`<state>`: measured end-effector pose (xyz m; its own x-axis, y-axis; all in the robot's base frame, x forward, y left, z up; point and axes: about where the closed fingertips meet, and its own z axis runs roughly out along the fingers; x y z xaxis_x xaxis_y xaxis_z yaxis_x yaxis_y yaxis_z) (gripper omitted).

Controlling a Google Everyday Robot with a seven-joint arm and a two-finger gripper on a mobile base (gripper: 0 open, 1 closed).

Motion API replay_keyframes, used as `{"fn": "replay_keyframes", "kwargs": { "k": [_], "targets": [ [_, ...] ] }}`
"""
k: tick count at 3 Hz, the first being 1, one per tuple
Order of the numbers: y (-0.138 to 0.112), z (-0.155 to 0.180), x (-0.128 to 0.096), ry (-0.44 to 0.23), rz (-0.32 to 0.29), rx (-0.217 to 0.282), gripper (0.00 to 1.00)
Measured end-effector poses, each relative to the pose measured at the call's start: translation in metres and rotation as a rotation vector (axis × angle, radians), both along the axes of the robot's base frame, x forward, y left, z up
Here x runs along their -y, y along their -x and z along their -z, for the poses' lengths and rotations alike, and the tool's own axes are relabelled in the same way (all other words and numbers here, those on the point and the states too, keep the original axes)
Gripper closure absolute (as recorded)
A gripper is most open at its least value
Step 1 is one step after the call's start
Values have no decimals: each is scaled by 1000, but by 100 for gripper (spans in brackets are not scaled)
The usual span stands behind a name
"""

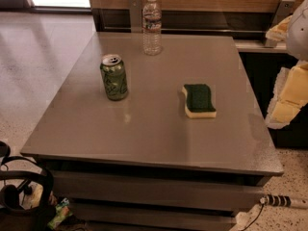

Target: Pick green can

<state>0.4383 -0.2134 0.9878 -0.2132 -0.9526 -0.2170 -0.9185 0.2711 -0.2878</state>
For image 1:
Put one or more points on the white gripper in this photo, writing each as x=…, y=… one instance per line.
x=298, y=33

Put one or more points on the green soda can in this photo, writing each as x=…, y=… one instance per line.
x=114, y=77

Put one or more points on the green and yellow sponge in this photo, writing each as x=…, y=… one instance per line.
x=198, y=101

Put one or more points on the black white striped connector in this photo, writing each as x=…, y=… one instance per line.
x=284, y=201

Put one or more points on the clear plastic water bottle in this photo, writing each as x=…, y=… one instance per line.
x=151, y=28

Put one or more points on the grey table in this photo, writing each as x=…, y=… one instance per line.
x=140, y=163

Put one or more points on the green snack wrapper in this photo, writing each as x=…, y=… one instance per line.
x=62, y=213

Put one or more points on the right metal bracket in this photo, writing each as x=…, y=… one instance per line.
x=282, y=11

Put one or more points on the metal bracket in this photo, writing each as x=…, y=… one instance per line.
x=135, y=15
x=282, y=11

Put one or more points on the left metal bracket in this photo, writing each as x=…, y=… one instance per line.
x=135, y=15

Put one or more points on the black bag with straps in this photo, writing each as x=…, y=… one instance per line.
x=13, y=216

